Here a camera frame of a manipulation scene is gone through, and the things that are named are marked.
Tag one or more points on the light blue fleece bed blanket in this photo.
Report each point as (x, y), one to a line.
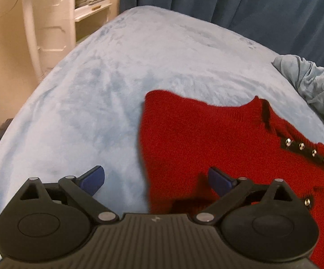
(100, 95)

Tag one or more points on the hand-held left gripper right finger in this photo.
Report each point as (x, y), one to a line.
(219, 180)

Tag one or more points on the black dumbbell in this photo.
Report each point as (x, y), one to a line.
(1, 131)

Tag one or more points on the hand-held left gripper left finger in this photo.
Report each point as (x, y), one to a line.
(93, 180)

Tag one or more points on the white molded plastic column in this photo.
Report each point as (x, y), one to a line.
(52, 19)

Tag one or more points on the red knit sweater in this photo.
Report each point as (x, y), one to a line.
(206, 143)

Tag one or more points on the crumpled grey-blue duvet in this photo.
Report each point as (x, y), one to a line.
(316, 84)

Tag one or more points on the dark blue curtain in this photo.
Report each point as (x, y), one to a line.
(234, 2)

